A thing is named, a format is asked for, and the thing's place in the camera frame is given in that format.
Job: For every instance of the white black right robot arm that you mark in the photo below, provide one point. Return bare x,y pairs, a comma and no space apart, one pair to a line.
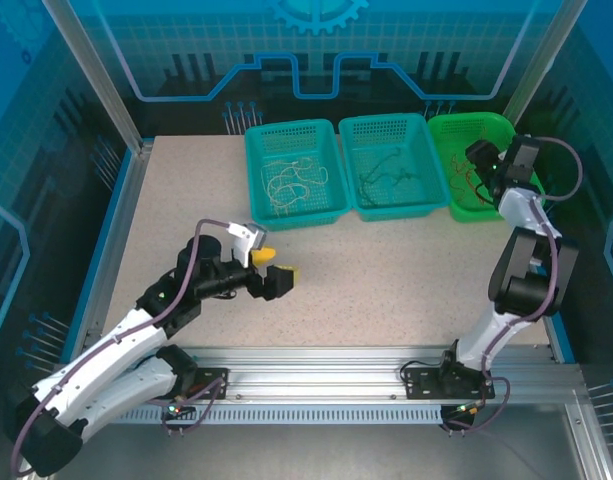
486,330

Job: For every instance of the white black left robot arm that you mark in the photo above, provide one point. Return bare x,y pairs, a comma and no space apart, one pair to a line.
111,345

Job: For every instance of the teal plastic basket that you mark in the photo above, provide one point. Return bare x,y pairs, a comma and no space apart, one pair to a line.
391,212
296,220

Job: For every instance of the green plastic basket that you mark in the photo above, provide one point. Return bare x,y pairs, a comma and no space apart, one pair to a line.
451,125

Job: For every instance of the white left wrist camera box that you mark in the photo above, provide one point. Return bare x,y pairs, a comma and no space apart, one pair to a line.
246,232

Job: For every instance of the aluminium frame post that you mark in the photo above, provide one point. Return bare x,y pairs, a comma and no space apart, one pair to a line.
101,75
546,65

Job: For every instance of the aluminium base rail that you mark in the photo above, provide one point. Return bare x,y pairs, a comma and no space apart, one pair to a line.
311,370

